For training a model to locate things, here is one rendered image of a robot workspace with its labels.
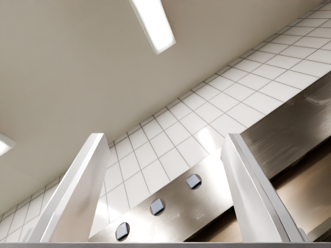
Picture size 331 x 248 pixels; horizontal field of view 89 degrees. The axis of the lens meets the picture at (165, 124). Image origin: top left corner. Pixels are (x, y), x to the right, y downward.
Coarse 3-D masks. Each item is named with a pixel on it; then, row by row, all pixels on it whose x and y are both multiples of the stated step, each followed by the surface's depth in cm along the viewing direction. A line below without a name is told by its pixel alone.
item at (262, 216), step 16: (224, 144) 11; (240, 144) 9; (224, 160) 11; (240, 160) 8; (256, 160) 8; (240, 176) 8; (256, 176) 8; (240, 192) 8; (256, 192) 7; (272, 192) 7; (240, 208) 8; (256, 208) 7; (272, 208) 6; (240, 224) 8; (256, 224) 7; (272, 224) 6; (288, 224) 6; (256, 240) 7; (272, 240) 6; (288, 240) 5; (304, 240) 6
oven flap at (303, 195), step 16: (304, 160) 58; (320, 160) 55; (288, 176) 57; (304, 176) 54; (320, 176) 51; (288, 192) 52; (304, 192) 50; (320, 192) 48; (288, 208) 49; (304, 208) 47; (320, 208) 45; (224, 224) 55; (304, 224) 44; (320, 224) 40; (192, 240) 56; (208, 240) 53; (224, 240) 51; (240, 240) 48; (320, 240) 39
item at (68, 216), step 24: (96, 144) 9; (72, 168) 8; (96, 168) 9; (72, 192) 7; (96, 192) 9; (48, 216) 6; (72, 216) 7; (24, 240) 6; (48, 240) 5; (72, 240) 7
